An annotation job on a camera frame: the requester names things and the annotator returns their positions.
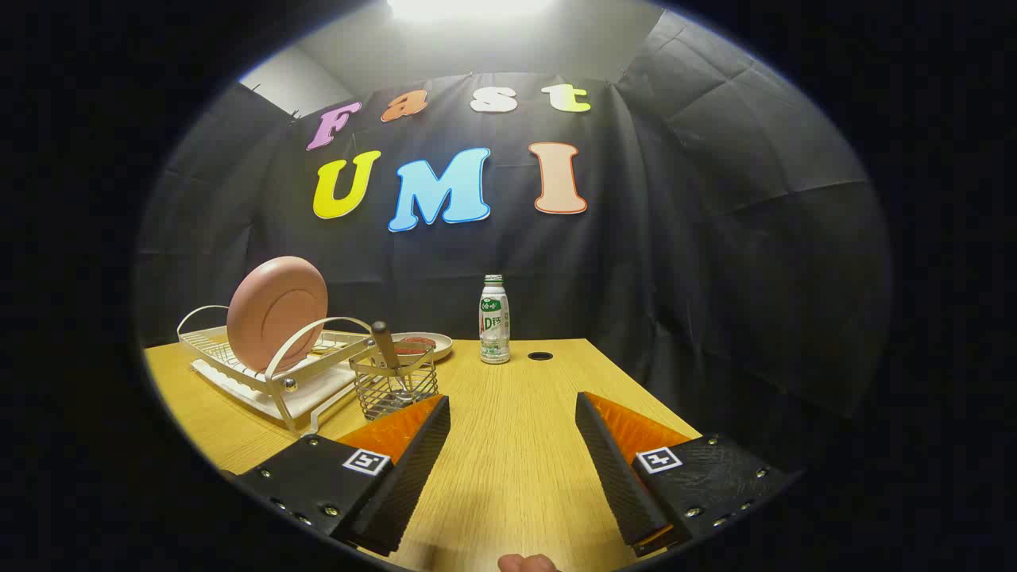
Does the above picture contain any metal spoon with brown handle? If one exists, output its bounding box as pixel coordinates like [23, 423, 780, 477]
[370, 320, 414, 394]

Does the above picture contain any white drain tray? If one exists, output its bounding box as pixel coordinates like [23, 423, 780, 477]
[192, 359, 358, 422]

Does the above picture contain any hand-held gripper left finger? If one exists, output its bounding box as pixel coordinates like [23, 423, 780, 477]
[235, 393, 451, 558]

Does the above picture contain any black backdrop cloth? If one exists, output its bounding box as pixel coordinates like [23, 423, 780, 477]
[133, 8, 895, 446]

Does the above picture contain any pink plate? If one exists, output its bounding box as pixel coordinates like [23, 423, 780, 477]
[226, 256, 329, 374]

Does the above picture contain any white drink bottle green label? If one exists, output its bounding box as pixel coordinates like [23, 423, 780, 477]
[478, 274, 512, 365]

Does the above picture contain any beige plate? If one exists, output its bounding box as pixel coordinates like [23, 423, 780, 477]
[391, 331, 454, 363]

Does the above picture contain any ceiling light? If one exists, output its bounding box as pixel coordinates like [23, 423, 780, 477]
[387, 0, 557, 23]

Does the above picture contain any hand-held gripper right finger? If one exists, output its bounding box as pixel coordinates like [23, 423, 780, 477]
[574, 391, 798, 558]

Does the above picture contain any white wire dish rack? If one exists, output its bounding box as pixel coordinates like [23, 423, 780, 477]
[176, 305, 378, 436]

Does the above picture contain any metal wire basket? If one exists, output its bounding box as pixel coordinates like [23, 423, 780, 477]
[349, 343, 439, 421]

